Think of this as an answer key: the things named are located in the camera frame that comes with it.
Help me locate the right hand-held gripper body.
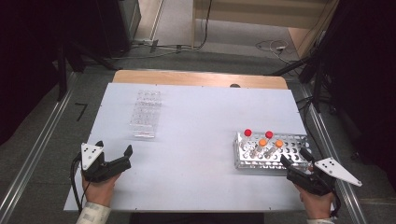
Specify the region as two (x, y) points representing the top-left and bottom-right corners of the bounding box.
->
(286, 157), (363, 197)

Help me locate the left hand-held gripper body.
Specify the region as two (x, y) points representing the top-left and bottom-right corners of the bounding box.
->
(79, 142), (114, 184)

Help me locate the perforated metal test tube rack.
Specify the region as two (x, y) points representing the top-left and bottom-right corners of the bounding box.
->
(233, 130), (313, 171)

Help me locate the orange capped test tube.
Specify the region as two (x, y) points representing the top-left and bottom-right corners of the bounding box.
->
(263, 139), (285, 160)
(248, 138), (269, 160)

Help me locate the red capped test tube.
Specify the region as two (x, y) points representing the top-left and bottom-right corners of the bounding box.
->
(238, 128), (253, 151)
(262, 130), (275, 145)

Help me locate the clear plastic test tube rack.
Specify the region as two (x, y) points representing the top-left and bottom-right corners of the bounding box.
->
(129, 89), (163, 140)

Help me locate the person's right hand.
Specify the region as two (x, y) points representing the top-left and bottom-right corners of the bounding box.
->
(293, 183), (336, 220)

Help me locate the person's left hand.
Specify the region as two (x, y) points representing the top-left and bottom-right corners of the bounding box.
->
(81, 173), (121, 208)

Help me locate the black metal stand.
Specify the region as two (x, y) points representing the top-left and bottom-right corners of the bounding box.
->
(55, 39), (120, 103)
(270, 46), (339, 114)

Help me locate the white work board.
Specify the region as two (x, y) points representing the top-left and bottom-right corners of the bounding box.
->
(64, 82), (335, 214)

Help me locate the wooden table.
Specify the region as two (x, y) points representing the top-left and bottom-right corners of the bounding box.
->
(112, 69), (290, 91)

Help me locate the dark cabinet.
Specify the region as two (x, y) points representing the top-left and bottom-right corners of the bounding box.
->
(94, 0), (142, 59)

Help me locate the light wooden furniture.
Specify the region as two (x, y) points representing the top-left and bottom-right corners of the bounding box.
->
(191, 0), (341, 60)

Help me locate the black cable beside table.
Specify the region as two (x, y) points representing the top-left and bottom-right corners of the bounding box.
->
(294, 95), (331, 162)

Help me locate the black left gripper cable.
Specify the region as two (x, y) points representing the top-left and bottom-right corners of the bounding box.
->
(69, 153), (92, 215)

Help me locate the metal floor rail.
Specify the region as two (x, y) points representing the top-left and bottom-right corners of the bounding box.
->
(298, 83), (369, 224)
(0, 72), (78, 217)

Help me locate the white floor cable with plug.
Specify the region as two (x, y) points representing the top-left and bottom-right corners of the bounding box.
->
(254, 39), (293, 65)

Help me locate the black floor cable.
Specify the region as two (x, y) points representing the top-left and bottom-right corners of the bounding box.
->
(110, 0), (214, 61)

